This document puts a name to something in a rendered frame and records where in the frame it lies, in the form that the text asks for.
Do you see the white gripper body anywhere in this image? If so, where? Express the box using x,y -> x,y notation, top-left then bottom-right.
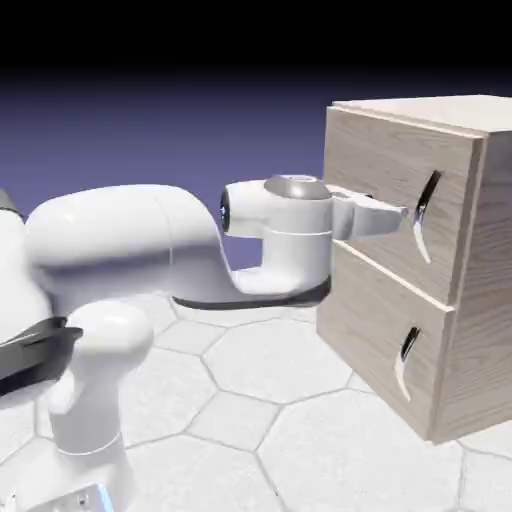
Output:
332,195 -> 410,242

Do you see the light wood cabinet door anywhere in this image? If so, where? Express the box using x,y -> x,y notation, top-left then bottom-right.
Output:
322,106 -> 486,307
315,241 -> 456,441

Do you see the light wood cabinet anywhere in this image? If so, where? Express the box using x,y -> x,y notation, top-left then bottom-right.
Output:
315,94 -> 512,445

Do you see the curved silver door handle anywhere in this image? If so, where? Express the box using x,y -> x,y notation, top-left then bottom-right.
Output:
412,170 -> 442,264
394,326 -> 421,403

